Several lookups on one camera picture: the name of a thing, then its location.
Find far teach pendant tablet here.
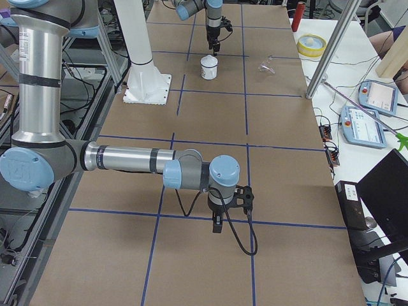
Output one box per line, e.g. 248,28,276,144
358,80,398,117

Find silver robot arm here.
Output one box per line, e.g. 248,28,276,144
1,1,240,233
171,0,223,56

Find teach pendant tablet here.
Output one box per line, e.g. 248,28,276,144
340,106,387,149
358,80,398,117

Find clear glass funnel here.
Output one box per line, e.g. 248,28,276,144
258,55,275,75

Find red cardboard tube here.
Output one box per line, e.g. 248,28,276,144
291,1,305,33

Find aluminium frame post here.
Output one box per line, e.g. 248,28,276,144
305,0,361,99

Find grabber reach stick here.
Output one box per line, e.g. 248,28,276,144
321,81,407,151

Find wooden beam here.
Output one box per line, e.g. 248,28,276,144
376,27,407,92

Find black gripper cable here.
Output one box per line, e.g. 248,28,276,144
176,187,258,256

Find yellow tape roll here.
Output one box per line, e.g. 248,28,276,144
296,34,327,58

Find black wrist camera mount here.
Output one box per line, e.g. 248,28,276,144
230,186,254,215

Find seated person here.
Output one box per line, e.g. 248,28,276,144
369,25,405,59

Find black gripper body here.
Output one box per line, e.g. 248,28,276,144
208,201,225,220
206,27,221,43

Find brown paper table cover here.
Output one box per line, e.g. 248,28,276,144
31,3,365,305

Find white enamel blue-rimmed mug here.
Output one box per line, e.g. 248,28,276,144
201,65,218,80

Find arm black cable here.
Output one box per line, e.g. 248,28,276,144
218,15,233,43

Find orange black connector block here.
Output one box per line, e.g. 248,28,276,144
319,124,332,141

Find black computer box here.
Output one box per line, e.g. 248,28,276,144
335,180,367,231

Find near teach pendant tablet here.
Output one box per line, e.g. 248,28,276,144
340,106,387,149

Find white saucer lid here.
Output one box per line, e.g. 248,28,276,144
200,55,218,68

